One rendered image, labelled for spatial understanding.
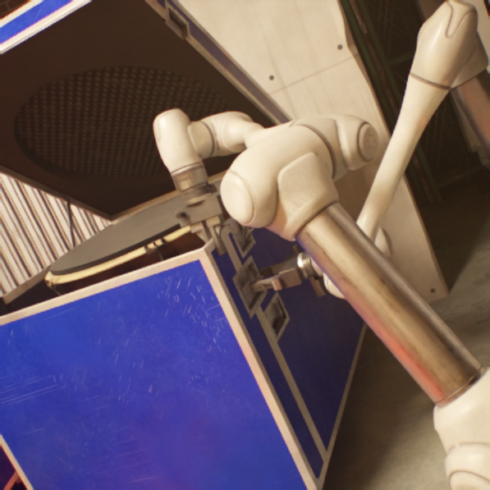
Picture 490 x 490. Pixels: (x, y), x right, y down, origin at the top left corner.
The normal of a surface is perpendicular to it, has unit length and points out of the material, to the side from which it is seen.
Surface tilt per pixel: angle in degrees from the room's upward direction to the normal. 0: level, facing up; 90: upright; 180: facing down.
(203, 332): 90
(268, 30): 90
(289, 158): 69
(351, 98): 90
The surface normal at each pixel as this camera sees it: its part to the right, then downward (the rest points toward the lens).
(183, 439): -0.30, 0.36
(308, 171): 0.37, -0.40
